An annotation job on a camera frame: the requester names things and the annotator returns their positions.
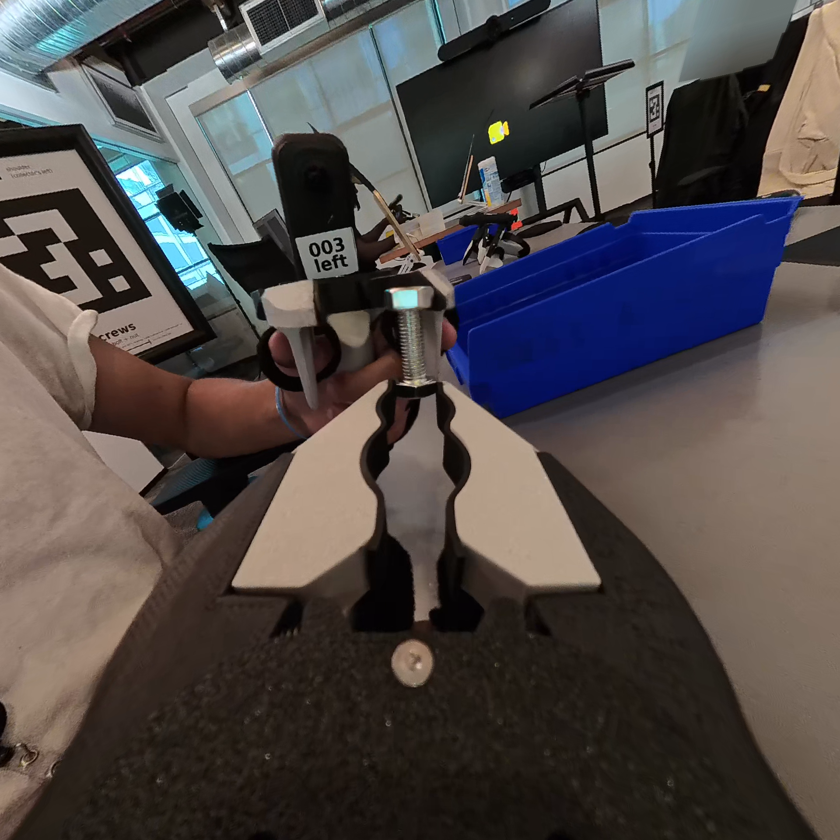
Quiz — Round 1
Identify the silver air duct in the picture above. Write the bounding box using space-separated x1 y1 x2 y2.
0 0 247 73
209 0 368 83

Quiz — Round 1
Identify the large black television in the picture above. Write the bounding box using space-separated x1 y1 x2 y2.
395 0 610 207

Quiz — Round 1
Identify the white vent grille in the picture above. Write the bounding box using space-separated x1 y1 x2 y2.
239 0 327 56

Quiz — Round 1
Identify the person's white shirt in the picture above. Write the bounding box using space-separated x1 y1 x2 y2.
0 262 198 815

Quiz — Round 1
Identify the beige jacket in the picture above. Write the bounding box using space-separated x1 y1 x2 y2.
758 0 840 201

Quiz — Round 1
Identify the black hanging speaker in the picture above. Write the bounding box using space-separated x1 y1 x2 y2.
156 185 204 231

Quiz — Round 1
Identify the black and white gripper tool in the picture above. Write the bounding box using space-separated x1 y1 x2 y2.
459 211 531 275

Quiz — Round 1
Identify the person's left forearm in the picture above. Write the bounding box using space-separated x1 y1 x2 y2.
85 335 309 460

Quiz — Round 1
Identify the black office chair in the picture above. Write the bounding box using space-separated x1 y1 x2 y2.
209 210 296 309

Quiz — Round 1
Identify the wooden rod on white base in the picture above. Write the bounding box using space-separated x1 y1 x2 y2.
351 164 427 273

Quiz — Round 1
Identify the steel hex bolt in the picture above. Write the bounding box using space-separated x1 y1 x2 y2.
384 287 438 388

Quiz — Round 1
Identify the blue wristband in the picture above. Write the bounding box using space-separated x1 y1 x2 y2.
274 386 306 439

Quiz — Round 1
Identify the small tag sign on stand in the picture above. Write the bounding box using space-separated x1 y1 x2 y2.
646 80 665 198

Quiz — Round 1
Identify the blue plastic bin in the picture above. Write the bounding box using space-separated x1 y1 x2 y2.
446 195 803 421
436 226 487 265

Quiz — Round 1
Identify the person's left hand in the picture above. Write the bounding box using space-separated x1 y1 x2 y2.
269 320 460 439

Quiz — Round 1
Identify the dark cloth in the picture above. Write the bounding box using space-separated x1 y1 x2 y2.
656 13 811 210

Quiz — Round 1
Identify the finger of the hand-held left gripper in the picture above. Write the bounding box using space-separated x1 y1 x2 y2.
327 307 376 374
261 281 322 409

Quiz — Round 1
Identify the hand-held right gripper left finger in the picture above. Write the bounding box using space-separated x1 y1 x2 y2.
230 379 396 601

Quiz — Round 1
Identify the grey desk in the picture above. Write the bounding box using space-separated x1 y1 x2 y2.
438 217 840 840

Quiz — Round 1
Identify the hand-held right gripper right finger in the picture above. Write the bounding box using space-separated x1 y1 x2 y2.
434 382 603 602

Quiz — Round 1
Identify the framed left tag sign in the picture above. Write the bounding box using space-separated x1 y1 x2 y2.
0 125 219 363

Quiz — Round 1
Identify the black video bar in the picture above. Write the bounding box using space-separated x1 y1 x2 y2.
438 0 551 63

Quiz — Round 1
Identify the wall vent grille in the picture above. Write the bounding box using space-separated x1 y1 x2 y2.
82 62 161 139

